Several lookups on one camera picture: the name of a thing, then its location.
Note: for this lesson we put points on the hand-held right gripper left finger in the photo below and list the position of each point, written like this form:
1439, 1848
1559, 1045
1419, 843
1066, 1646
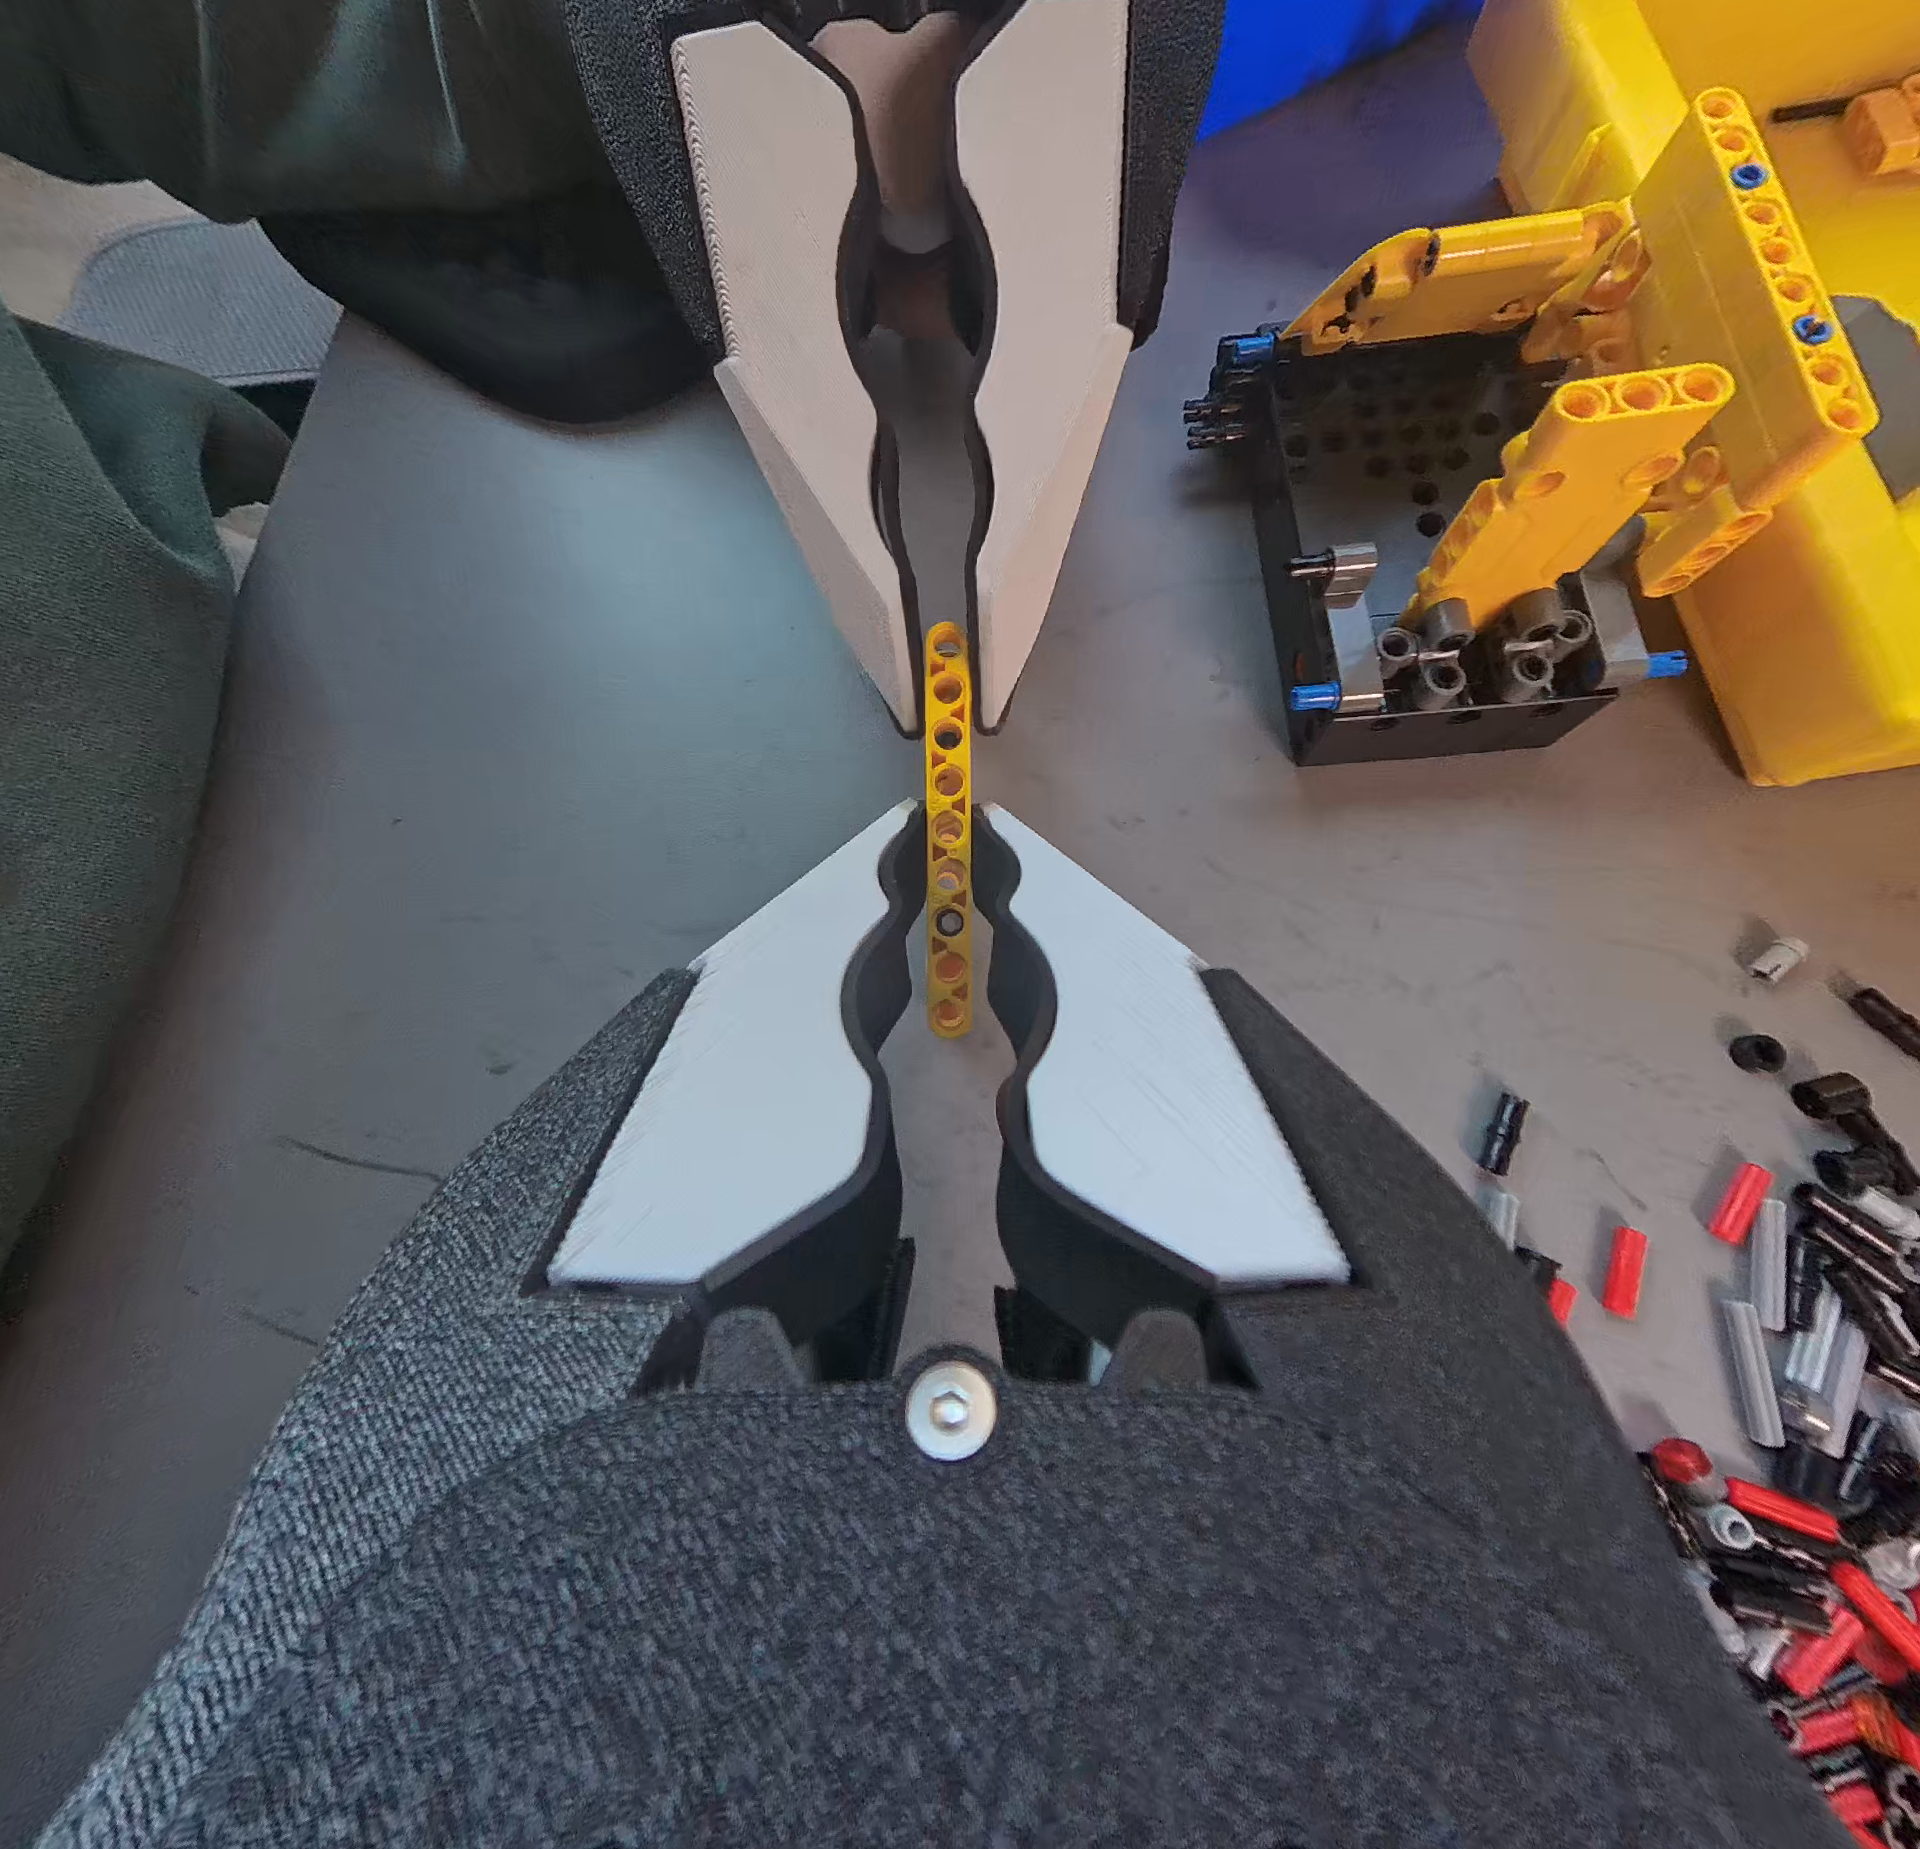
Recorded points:
720, 1114

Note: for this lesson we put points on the yellow plastic storage bin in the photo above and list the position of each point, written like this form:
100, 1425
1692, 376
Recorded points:
1845, 650

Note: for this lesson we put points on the plain yellow lego beam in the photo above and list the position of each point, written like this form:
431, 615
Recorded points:
946, 770

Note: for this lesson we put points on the blue plastic storage bin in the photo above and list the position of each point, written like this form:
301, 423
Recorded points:
1319, 19

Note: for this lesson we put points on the black chair armrest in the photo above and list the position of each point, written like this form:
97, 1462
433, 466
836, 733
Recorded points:
495, 320

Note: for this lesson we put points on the partly built yellow lego model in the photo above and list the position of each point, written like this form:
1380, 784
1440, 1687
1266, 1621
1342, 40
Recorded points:
1349, 439

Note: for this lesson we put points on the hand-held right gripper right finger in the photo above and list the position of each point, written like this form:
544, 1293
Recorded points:
1170, 1114

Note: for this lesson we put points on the pile of small lego pins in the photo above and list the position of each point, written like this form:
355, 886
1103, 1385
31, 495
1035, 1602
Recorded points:
1831, 1430

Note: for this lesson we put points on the person's left forearm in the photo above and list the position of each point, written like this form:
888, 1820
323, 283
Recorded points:
299, 49

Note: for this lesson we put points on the grey mesh chair seat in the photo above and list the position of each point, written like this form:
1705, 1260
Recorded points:
195, 304

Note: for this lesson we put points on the assorted lego parts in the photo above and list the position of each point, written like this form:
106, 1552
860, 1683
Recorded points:
1883, 132

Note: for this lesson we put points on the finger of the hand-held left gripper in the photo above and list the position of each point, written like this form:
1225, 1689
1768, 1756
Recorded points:
1051, 259
774, 259

